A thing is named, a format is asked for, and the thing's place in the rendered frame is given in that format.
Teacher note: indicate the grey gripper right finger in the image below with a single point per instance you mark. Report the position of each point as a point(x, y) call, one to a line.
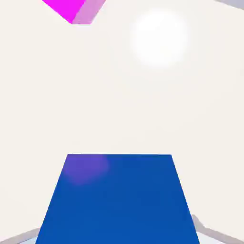
point(211, 235)

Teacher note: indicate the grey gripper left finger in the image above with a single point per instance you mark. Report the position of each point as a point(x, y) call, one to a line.
point(22, 238)

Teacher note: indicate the small magenta cube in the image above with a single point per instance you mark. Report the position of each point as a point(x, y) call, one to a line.
point(71, 8)

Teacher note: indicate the small blue cube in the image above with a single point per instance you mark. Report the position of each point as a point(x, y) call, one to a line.
point(118, 200)

